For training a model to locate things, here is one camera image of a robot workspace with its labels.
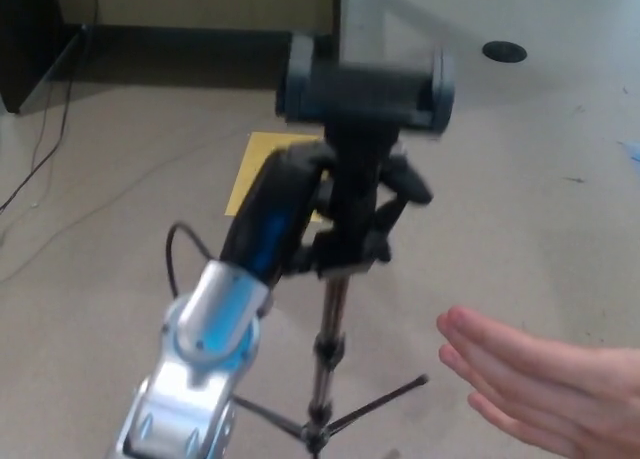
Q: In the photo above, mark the robot left black hand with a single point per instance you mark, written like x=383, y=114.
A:
x=270, y=209

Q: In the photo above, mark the person's bare hand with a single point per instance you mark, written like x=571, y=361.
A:
x=550, y=389

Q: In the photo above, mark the black tripod with phone holder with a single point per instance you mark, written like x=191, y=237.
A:
x=360, y=179

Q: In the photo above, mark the robot left silver arm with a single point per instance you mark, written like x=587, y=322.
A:
x=200, y=339

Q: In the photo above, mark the yellow paper sheet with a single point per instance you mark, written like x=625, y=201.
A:
x=250, y=179

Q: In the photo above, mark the dark narrow desk side panel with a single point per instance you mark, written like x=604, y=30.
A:
x=341, y=9

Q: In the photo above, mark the blue scrap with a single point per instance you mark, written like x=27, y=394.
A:
x=632, y=151

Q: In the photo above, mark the black round floor cover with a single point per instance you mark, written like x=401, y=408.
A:
x=504, y=51

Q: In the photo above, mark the dark wide desk side panel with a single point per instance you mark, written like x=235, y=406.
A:
x=25, y=39

